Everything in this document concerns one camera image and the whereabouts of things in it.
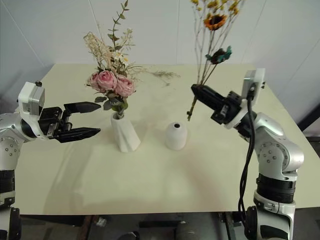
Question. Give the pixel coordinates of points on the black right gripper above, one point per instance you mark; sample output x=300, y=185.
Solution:
x=230, y=107

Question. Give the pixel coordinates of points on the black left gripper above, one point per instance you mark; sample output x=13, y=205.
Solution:
x=51, y=120

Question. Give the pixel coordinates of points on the dried sunflower bouquet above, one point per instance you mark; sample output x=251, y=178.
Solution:
x=215, y=21

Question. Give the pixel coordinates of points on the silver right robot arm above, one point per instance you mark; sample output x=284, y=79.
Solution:
x=277, y=155

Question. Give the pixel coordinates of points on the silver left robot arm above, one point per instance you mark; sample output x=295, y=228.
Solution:
x=10, y=150

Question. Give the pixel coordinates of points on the twisted white vase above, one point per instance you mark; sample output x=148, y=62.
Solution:
x=125, y=135

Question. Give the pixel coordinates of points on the pink rose bouquet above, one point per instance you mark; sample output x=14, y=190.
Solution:
x=107, y=80

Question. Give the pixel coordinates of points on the rounded white vase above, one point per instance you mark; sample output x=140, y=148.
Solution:
x=176, y=137

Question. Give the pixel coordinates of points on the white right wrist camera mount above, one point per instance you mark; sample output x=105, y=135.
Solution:
x=256, y=82

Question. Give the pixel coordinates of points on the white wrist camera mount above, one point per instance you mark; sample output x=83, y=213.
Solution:
x=256, y=82
x=30, y=96

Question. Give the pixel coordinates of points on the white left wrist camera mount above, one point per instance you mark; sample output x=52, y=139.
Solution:
x=30, y=96

